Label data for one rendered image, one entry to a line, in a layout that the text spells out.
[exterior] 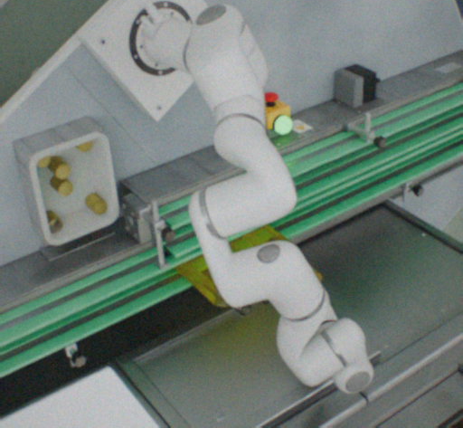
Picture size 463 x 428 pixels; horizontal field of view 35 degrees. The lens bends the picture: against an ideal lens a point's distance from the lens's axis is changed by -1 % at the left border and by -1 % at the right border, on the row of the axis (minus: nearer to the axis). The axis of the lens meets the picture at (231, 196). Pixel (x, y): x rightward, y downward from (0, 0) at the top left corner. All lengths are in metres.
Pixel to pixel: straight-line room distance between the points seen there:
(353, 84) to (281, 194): 0.88
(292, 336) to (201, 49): 0.50
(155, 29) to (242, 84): 0.36
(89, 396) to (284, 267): 0.62
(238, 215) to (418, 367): 0.66
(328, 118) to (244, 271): 0.85
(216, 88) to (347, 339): 0.49
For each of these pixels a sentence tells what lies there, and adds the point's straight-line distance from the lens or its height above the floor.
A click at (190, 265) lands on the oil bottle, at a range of 1.65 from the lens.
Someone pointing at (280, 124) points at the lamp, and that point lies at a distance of 1.81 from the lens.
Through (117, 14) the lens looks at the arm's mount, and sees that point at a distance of 1.52.
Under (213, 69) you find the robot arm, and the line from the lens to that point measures 1.19.
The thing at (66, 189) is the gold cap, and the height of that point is 0.81.
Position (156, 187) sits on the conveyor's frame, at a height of 0.84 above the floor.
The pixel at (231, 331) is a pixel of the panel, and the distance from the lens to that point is 1.70.
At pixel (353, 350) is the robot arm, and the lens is 1.35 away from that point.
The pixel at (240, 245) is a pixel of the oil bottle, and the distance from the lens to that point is 1.69.
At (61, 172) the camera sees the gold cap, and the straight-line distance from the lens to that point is 1.57.
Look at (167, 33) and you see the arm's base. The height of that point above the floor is 0.89.
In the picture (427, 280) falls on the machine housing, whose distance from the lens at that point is 1.91.
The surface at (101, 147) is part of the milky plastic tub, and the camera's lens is 1.57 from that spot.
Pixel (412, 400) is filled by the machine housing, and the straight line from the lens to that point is 1.64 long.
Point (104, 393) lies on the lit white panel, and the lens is 1.61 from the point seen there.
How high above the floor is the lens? 2.11
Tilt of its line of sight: 44 degrees down
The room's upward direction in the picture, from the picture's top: 126 degrees clockwise
